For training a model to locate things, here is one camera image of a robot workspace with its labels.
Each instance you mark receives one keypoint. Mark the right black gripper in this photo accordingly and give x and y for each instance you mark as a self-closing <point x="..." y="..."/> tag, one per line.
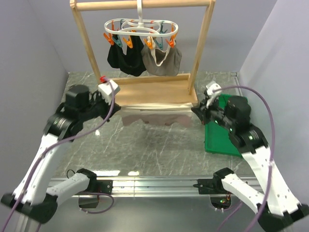
<point x="200" y="112"/>

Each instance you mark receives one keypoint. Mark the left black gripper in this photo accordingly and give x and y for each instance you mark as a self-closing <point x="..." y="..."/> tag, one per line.
<point x="116" y="108"/>

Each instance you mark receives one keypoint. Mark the pink beige underwear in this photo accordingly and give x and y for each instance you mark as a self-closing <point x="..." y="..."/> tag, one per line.
<point x="159" y="114"/>

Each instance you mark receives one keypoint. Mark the white plastic clip hanger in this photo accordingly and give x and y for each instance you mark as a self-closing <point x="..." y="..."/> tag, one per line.
<point x="154" y="32"/>

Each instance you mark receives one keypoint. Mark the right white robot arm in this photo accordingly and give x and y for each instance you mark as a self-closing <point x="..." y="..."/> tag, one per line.
<point x="276" y="206"/>

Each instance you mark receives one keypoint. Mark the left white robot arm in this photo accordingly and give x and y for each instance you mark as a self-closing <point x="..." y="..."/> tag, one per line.
<point x="33" y="197"/>

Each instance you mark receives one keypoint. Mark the black underwear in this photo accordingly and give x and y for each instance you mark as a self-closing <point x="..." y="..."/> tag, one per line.
<point x="130" y="63"/>

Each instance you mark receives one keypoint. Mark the grey underwear white trim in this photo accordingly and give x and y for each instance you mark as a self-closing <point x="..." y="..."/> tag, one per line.
<point x="162" y="63"/>

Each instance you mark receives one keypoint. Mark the green plastic bin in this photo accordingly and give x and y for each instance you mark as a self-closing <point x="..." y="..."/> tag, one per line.
<point x="217" y="137"/>

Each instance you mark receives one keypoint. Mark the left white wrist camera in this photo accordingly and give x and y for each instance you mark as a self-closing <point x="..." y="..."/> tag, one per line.
<point x="105" y="88"/>

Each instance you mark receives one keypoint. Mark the wooden hanging rack frame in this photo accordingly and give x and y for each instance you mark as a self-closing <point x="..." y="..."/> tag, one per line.
<point x="149" y="89"/>

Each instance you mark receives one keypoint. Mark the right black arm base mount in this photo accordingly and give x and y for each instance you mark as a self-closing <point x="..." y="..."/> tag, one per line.
<point x="205" y="186"/>

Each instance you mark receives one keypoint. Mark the aluminium rail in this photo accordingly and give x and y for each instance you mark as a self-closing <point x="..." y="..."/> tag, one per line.
<point x="154" y="186"/>

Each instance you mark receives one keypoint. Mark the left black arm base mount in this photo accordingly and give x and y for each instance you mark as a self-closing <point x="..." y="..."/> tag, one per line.
<point x="103" y="186"/>

